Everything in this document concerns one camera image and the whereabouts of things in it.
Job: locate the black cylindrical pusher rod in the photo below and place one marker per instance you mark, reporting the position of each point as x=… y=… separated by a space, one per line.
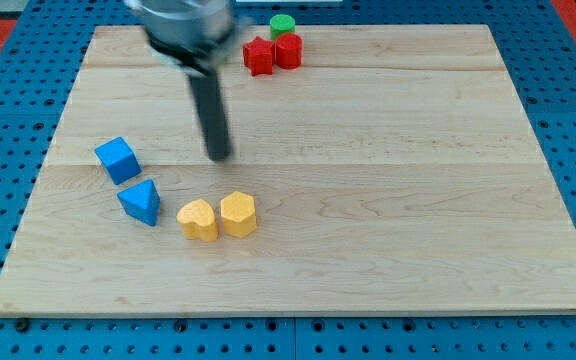
x=209 y=104

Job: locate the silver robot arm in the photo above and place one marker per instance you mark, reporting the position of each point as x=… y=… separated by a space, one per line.
x=196 y=36

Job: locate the yellow hexagon block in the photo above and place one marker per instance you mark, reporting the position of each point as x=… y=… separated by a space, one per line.
x=238 y=214

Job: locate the yellow heart block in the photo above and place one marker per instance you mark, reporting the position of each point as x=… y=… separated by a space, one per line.
x=197 y=221

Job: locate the red star block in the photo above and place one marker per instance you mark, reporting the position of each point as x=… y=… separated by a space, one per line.
x=259 y=56

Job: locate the red cylinder block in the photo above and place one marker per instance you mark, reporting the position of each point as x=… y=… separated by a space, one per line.
x=288 y=48

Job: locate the green cylinder block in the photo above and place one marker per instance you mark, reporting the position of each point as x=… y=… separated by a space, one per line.
x=280 y=24

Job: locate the blue cube block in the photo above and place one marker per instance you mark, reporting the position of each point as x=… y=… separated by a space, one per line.
x=118 y=159

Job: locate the blue triangle block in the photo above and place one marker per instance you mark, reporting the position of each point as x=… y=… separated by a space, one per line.
x=141 y=201

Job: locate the wooden board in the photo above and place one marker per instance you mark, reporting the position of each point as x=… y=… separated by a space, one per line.
x=394 y=173

